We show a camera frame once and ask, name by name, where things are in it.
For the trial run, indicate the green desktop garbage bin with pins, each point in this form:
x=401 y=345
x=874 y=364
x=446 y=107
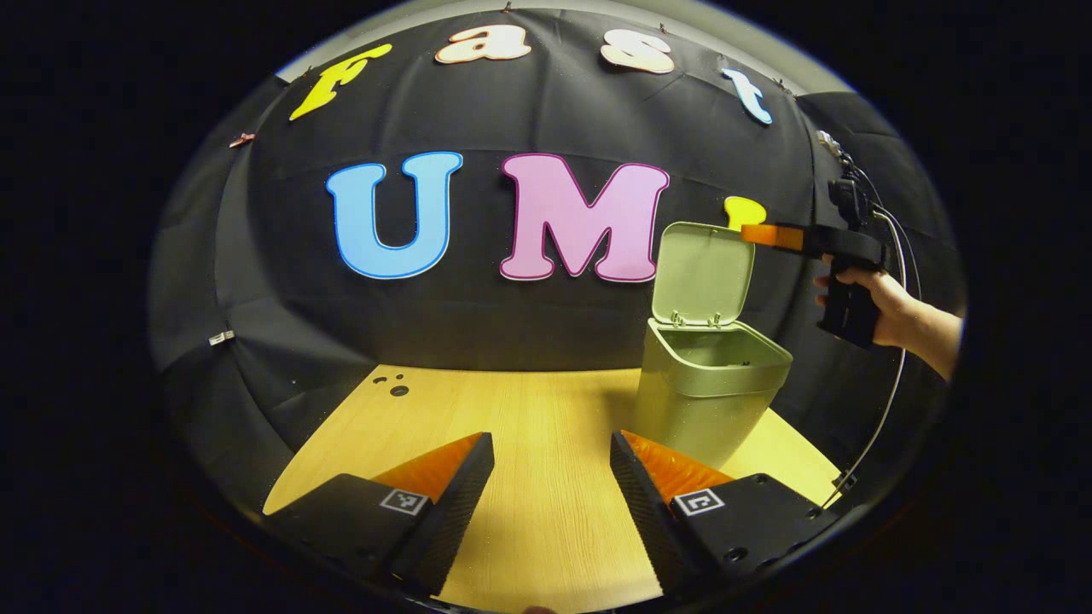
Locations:
x=708 y=409

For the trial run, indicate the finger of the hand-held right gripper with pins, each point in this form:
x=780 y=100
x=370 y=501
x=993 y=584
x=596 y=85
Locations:
x=776 y=236

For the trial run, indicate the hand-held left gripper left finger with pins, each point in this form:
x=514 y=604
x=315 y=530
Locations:
x=452 y=512

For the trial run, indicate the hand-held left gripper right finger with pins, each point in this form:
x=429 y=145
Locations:
x=648 y=520

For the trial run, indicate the white backdrop clip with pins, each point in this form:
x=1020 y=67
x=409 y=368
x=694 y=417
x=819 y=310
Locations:
x=222 y=338

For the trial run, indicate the black backdrop cloth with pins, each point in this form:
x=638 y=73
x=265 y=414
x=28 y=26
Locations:
x=478 y=341

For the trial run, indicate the wooden desktop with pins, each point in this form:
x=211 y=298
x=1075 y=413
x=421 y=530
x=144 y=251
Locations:
x=546 y=512

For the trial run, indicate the orange backdrop clip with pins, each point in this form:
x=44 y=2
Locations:
x=241 y=139

